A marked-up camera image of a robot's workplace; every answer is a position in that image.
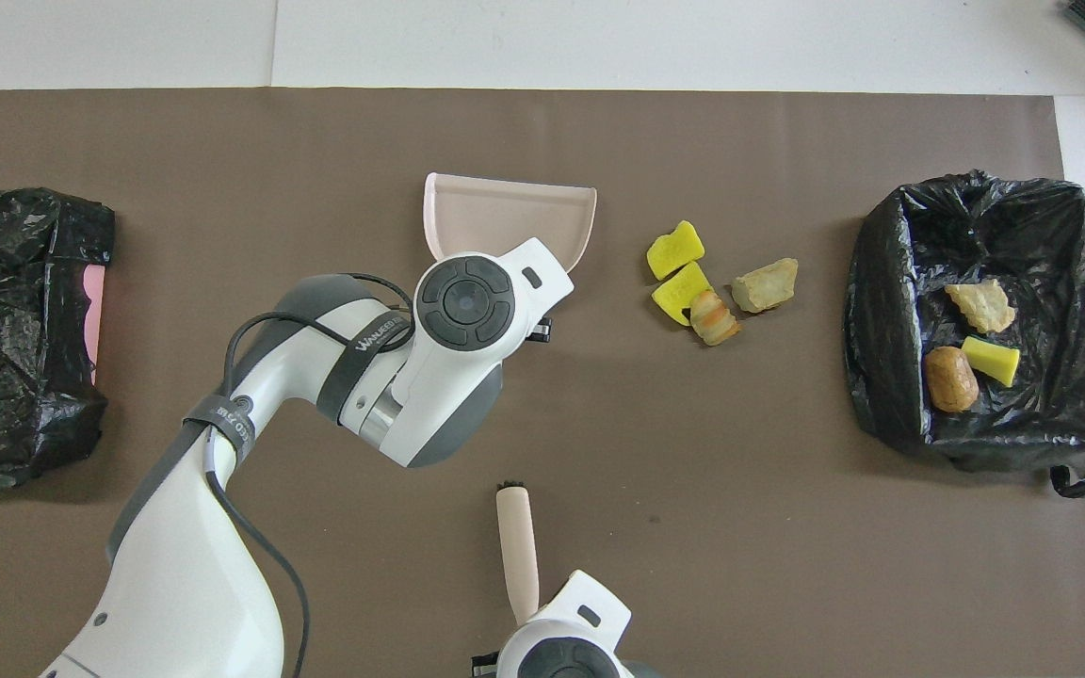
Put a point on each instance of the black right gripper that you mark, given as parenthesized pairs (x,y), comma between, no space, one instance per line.
(488,667)

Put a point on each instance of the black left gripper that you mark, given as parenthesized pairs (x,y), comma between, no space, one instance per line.
(539,331)

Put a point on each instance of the beige brush with black bristles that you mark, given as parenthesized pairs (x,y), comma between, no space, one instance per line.
(517,546)

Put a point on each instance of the pale pink plastic dustpan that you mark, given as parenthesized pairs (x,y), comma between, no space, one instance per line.
(505,212)

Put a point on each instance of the yellow sponge chunk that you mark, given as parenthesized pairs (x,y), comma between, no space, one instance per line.
(679,294)
(674,250)

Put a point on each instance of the striped orange croissant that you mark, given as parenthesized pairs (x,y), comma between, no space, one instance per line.
(714,318)

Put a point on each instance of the greenish tan bread piece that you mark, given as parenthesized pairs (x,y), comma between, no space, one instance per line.
(764,285)

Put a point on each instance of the brown bread roll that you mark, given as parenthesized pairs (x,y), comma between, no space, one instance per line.
(952,379)

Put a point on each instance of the pale crusty bread piece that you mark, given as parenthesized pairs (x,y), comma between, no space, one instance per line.
(980,306)

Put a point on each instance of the small yellow sponge piece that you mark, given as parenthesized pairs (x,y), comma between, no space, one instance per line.
(990,360)

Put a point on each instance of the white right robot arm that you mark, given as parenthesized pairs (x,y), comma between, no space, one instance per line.
(571,650)

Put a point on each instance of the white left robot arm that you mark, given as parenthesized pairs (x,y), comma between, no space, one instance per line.
(462,301)

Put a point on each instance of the pink bin with black bag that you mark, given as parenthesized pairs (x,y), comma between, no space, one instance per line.
(6,330)

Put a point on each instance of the brown table mat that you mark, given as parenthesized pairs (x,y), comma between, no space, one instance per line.
(411,141)

